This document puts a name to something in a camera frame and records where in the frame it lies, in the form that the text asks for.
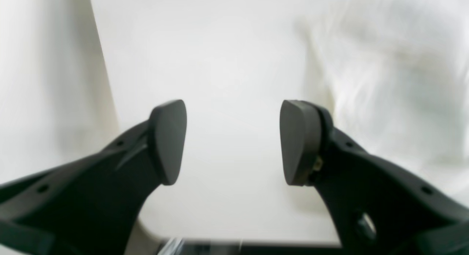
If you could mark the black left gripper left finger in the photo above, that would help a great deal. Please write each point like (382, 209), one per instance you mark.
(89, 206)

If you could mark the white t-shirt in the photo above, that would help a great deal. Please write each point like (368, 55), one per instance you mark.
(394, 74)

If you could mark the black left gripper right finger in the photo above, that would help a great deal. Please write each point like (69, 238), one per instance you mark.
(377, 207)

